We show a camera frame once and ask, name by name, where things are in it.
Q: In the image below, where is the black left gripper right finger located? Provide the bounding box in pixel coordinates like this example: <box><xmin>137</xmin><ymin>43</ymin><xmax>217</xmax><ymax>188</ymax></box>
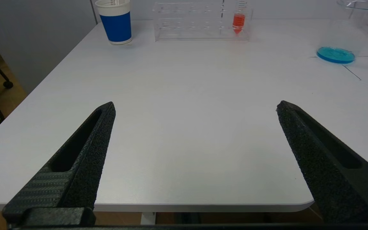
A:
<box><xmin>276</xmin><ymin>100</ymin><xmax>368</xmax><ymax>224</ymax></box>

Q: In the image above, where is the clear acrylic test tube rack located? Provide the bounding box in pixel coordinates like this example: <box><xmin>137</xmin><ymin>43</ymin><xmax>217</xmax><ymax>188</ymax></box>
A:
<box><xmin>153</xmin><ymin>1</ymin><xmax>252</xmax><ymax>42</ymax></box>

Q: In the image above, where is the clear glass beaker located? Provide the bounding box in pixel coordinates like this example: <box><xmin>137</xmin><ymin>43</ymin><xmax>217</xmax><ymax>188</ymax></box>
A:
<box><xmin>316</xmin><ymin>0</ymin><xmax>368</xmax><ymax>65</ymax></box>

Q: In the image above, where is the blue and white paper cup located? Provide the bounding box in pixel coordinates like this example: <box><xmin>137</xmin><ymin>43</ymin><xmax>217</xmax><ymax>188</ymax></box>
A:
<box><xmin>95</xmin><ymin>0</ymin><xmax>133</xmax><ymax>45</ymax></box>

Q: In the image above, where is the test tube with red pigment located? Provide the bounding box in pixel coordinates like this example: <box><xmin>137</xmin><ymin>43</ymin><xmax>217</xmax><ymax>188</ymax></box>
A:
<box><xmin>232</xmin><ymin>0</ymin><xmax>247</xmax><ymax>35</ymax></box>

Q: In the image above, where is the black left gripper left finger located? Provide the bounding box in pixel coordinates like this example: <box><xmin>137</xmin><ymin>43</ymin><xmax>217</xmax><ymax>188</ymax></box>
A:
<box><xmin>2</xmin><ymin>102</ymin><xmax>116</xmax><ymax>229</ymax></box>

